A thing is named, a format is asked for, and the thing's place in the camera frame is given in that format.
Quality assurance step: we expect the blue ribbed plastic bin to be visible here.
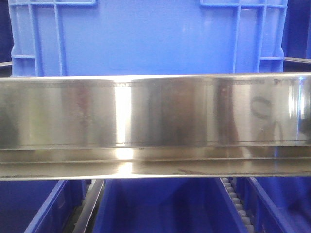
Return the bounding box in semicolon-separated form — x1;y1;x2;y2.
8;0;288;76

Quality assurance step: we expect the blue lower middle bin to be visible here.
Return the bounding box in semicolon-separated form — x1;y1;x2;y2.
93;178;247;233

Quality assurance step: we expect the white roller conveyor track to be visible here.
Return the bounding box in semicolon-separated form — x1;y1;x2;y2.
220;177;255;233

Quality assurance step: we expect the blue lower right bin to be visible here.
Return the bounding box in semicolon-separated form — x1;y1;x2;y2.
232;177;311;233

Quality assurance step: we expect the blue lower left bin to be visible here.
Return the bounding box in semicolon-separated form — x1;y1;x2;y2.
0;180;89;233

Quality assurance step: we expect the dark blue upper right bin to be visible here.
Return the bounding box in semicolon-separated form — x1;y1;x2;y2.
282;0;311;59

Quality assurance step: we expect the dark blue bin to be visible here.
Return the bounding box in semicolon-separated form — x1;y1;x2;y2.
282;0;311;59
0;0;14;63

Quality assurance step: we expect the dark blue upper left bin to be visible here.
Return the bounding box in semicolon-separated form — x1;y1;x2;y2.
0;0;14;63

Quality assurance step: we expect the stainless steel shelf front rail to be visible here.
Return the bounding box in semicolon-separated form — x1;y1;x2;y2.
0;72;311;181

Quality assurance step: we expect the metal lane divider rail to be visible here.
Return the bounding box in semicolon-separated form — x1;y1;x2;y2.
63;179;104;233

